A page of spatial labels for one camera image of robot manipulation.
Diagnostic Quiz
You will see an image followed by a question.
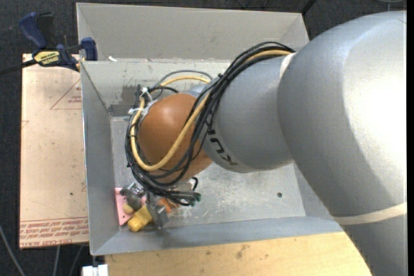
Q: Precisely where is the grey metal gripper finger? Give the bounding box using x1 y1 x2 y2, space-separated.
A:
120 182 145 210
150 202 170 230

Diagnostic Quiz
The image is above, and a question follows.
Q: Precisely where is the pink flat triangular piece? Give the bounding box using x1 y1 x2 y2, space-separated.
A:
114 187 131 227

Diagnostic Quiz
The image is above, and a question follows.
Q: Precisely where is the yellow plastic toy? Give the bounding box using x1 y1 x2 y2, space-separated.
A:
124 203 154 233

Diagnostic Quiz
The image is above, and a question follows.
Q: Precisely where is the brown cardboard board, red print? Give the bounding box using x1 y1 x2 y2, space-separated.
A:
19 53 90 249

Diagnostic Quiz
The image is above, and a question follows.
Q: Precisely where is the grey metal bin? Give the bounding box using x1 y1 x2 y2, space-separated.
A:
76 2 344 257

